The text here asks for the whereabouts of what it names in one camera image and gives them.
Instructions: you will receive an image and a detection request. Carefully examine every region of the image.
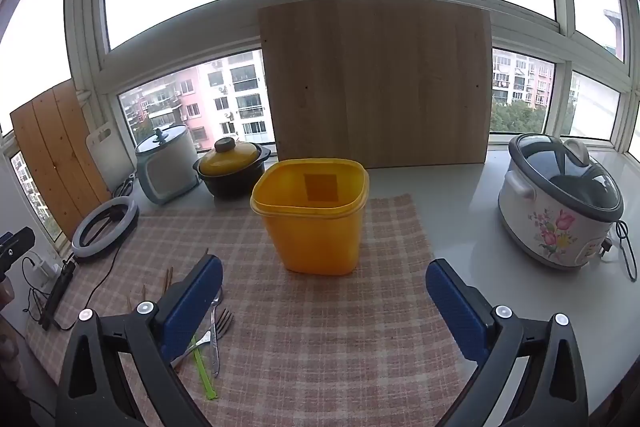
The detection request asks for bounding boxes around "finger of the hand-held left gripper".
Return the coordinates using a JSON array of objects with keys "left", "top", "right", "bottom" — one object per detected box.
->
[{"left": 0, "top": 227, "right": 36, "bottom": 280}]

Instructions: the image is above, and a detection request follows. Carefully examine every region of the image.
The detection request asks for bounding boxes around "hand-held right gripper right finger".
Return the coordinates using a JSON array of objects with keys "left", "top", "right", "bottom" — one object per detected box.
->
[{"left": 425, "top": 258, "right": 591, "bottom": 427}]

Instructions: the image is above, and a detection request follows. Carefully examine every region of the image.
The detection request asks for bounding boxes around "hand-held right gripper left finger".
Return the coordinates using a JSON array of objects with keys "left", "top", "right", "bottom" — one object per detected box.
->
[{"left": 55, "top": 253, "right": 224, "bottom": 427}]

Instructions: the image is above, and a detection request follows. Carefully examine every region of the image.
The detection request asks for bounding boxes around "metal fork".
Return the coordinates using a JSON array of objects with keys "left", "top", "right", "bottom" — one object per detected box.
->
[{"left": 172, "top": 308, "right": 236, "bottom": 368}]

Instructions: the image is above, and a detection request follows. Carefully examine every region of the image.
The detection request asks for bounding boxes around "metal spoon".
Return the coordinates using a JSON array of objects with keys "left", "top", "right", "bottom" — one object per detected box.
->
[{"left": 210, "top": 289, "right": 224, "bottom": 378}]

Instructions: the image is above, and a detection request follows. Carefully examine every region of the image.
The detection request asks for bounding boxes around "green plastic spoon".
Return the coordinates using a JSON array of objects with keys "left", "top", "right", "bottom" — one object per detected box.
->
[{"left": 187, "top": 332, "right": 219, "bottom": 402}]

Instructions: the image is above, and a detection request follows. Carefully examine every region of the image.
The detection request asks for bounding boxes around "yellow plastic container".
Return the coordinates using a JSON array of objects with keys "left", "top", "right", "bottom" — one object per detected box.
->
[{"left": 250, "top": 158, "right": 370, "bottom": 277}]

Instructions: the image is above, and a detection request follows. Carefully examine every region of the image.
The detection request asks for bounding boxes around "white power adapter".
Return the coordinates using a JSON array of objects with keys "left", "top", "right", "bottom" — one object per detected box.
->
[{"left": 22, "top": 256, "right": 63, "bottom": 280}]

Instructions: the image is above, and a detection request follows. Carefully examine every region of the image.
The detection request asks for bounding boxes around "orange wooden plank board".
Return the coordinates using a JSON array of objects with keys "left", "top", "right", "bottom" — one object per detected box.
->
[{"left": 10, "top": 78, "right": 113, "bottom": 235}]

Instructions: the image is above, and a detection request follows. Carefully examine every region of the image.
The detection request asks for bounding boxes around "dark metal utensil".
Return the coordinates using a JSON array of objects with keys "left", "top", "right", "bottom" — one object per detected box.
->
[{"left": 112, "top": 173, "right": 137, "bottom": 198}]

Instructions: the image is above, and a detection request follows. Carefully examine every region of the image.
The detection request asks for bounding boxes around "white floral rice cooker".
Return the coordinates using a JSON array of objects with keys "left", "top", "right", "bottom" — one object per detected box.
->
[{"left": 497, "top": 133, "right": 626, "bottom": 271}]

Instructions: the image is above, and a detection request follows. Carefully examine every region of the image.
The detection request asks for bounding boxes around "white cutting board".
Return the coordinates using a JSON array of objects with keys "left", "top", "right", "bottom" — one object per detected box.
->
[{"left": 85, "top": 124, "right": 138, "bottom": 198}]

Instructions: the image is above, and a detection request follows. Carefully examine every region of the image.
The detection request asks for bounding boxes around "pink plaid cloth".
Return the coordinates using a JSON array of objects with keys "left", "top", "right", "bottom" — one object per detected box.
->
[{"left": 25, "top": 193, "right": 481, "bottom": 427}]

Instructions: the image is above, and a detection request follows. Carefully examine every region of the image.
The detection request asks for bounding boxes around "black pot with yellow lid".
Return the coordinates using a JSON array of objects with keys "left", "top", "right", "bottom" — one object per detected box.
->
[{"left": 193, "top": 138, "right": 272, "bottom": 199}]

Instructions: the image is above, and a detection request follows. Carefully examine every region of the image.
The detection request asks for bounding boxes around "white teal electric cooker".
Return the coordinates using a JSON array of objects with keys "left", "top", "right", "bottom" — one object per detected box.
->
[{"left": 134, "top": 124, "right": 200, "bottom": 206}]

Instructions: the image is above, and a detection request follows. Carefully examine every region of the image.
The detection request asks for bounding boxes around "pink apartment building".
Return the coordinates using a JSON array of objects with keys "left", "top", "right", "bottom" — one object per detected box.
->
[{"left": 119, "top": 51, "right": 276, "bottom": 152}]

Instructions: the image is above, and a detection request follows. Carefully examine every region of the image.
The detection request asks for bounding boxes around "large light wooden board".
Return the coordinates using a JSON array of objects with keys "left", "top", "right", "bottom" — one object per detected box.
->
[{"left": 257, "top": 0, "right": 493, "bottom": 170}]

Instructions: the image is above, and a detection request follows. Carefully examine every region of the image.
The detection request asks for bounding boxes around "pale apartment building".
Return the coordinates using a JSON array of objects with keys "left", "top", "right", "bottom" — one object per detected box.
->
[{"left": 492, "top": 48, "right": 556, "bottom": 108}]

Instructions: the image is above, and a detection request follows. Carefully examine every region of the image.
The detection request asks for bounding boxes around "black ring light cable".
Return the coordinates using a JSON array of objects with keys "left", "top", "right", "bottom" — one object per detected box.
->
[{"left": 27, "top": 242, "right": 126, "bottom": 333}]

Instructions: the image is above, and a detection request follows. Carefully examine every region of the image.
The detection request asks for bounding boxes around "rice cooker power cord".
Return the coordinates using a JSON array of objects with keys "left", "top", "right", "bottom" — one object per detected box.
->
[{"left": 597, "top": 219, "right": 640, "bottom": 282}]

